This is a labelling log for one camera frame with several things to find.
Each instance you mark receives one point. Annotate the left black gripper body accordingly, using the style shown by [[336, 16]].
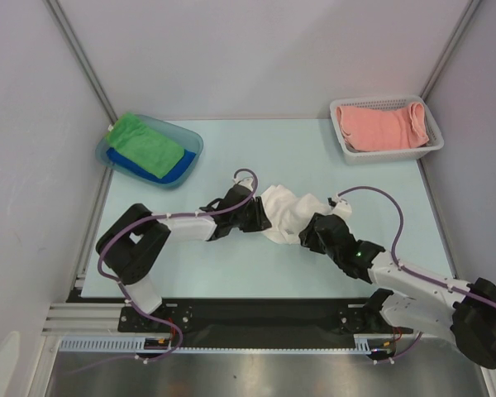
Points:
[[250, 218]]

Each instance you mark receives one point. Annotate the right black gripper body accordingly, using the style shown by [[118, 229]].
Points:
[[312, 231]]

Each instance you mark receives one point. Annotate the white towel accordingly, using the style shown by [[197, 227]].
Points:
[[288, 214]]

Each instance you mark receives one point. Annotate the pink towel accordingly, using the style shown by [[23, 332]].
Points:
[[371, 130]]

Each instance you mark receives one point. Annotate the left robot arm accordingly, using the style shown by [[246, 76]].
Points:
[[132, 244]]

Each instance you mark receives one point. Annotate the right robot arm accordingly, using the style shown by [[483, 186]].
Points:
[[456, 311]]

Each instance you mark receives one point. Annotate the teal plastic tray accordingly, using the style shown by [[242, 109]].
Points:
[[189, 140]]

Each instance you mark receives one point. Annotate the white perforated plastic basket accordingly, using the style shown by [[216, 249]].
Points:
[[386, 103]]

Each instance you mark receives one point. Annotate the green towel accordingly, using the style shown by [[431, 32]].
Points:
[[150, 150]]

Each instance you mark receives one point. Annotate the blue towel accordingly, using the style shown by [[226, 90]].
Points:
[[174, 174]]

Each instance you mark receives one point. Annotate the white rounded object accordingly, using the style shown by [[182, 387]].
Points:
[[9, 355]]

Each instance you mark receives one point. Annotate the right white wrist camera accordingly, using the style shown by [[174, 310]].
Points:
[[340, 207]]

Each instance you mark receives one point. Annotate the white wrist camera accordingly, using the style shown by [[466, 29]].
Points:
[[246, 182], [340, 207]]

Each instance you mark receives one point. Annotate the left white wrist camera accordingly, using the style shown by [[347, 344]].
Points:
[[246, 182]]

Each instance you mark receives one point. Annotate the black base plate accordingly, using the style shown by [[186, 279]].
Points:
[[285, 322]]

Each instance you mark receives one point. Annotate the white slotted cable duct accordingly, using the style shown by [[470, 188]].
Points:
[[155, 346]]

